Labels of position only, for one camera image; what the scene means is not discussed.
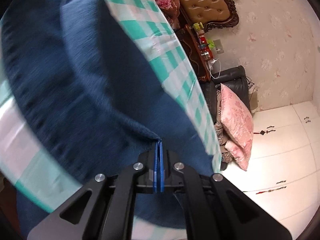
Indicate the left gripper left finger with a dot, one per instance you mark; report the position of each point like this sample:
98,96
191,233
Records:
104,207

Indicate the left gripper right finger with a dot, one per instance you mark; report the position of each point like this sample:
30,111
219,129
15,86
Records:
213,207

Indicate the dark blue denim pants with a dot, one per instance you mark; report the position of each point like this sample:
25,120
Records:
87,79

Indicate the beige patterned blanket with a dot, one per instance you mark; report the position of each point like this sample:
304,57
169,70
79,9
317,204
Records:
222,136

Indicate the pink satin pillow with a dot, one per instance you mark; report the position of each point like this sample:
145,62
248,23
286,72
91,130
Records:
237,121

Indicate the black leather armchair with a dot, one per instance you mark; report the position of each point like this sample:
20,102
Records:
235,79

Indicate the dark wooden nightstand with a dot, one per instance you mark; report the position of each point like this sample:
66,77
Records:
191,48

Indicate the red tin can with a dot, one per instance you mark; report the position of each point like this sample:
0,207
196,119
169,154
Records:
202,39

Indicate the yellow green jar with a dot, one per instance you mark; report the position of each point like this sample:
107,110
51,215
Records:
198,26

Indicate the teal checkered bed sheet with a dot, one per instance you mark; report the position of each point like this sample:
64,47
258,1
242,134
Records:
160,55

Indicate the tufted tan leather headboard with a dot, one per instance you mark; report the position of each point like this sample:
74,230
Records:
211,13

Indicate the white wall socket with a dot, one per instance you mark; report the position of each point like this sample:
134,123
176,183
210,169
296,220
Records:
218,46

